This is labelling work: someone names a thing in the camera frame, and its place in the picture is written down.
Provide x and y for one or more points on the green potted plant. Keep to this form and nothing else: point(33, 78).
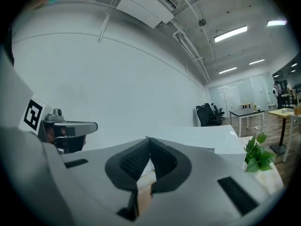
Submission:
point(257, 154)

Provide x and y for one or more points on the dark-top table white legs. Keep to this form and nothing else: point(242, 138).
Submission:
point(247, 113)

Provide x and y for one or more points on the white stool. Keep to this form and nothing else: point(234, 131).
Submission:
point(272, 107)

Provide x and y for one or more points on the small wooden standing desk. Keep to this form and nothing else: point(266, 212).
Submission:
point(247, 105)

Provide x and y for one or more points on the person's left hand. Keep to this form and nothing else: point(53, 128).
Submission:
point(49, 134)

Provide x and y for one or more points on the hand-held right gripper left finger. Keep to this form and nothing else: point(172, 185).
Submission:
point(94, 192)

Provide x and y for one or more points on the white ceiling air conditioner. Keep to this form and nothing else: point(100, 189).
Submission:
point(145, 6)

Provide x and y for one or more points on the white paper sheet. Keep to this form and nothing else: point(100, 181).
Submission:
point(260, 88)

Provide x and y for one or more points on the yellow desk black leg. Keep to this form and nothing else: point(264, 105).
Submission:
point(281, 114)

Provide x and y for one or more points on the ceiling light strip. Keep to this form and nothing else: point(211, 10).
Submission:
point(227, 70)
point(230, 34)
point(256, 62)
point(277, 23)

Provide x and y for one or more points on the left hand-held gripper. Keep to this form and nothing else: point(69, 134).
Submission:
point(33, 114)

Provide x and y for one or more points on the white round backpack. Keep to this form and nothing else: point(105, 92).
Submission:
point(275, 91)

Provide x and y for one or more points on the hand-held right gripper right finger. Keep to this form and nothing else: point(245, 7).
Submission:
point(200, 192)

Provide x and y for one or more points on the black office chair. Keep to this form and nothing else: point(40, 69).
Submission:
point(219, 112)
point(208, 106)
point(202, 116)
point(211, 120)

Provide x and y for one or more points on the yellow-green bottle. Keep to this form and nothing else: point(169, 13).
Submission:
point(255, 107)

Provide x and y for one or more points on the wooden box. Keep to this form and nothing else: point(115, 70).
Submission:
point(297, 110)

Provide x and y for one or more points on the white ceiling pipes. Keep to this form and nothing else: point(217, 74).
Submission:
point(192, 48)

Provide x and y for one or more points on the round ceiling fixture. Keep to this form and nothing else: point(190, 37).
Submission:
point(202, 22)

